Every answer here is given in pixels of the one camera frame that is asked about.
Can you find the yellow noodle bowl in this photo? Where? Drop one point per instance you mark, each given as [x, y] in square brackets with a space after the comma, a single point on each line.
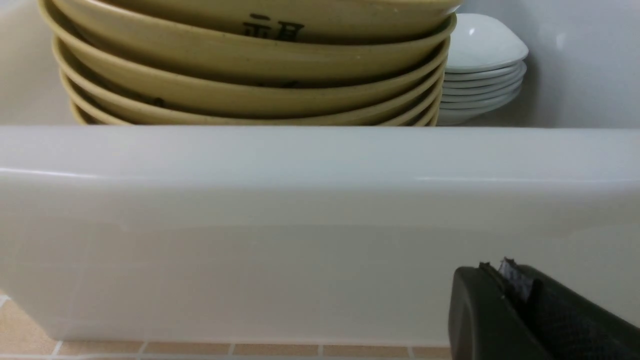
[294, 21]

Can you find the stack of white dishes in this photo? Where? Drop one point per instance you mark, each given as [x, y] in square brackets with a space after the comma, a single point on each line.
[472, 92]

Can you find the white sauce dish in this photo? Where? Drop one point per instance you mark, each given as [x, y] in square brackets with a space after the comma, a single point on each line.
[482, 43]

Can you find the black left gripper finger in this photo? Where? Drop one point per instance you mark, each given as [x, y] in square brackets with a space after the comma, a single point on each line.
[516, 312]

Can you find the large white plastic tub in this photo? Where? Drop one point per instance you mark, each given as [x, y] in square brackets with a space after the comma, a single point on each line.
[323, 235]

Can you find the stack of yellow bowls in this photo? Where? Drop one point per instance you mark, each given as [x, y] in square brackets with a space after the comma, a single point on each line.
[149, 71]

